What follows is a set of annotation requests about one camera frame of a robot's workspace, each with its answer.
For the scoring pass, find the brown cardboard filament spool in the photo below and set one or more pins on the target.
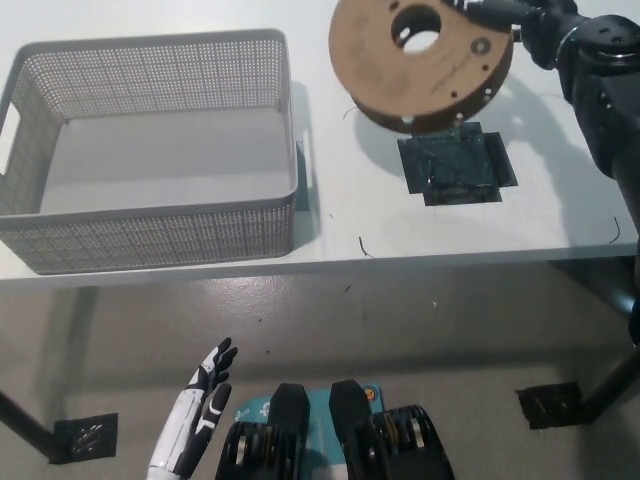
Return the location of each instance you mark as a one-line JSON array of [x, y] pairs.
[[370, 65]]

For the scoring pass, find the black tape patch on table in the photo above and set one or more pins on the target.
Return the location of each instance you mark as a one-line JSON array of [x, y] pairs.
[[455, 167]]

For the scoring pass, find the grey perforated plastic basket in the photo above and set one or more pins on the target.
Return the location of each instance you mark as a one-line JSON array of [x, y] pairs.
[[165, 160]]

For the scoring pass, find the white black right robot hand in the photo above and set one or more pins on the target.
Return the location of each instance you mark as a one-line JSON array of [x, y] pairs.
[[542, 25]]

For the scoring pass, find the black floor tape patch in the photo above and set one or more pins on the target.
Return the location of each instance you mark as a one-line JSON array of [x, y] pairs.
[[87, 439], [547, 405]]

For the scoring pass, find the dark blue object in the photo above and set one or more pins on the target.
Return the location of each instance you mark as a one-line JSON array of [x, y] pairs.
[[635, 322]]

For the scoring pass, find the black table leg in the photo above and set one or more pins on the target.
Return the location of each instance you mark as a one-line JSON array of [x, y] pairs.
[[27, 427], [612, 385]]

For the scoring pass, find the teal box with white logo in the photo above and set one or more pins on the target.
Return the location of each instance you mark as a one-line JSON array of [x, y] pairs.
[[320, 415]]

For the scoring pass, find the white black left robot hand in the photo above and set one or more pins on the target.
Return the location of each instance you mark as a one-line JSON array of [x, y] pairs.
[[182, 430]]

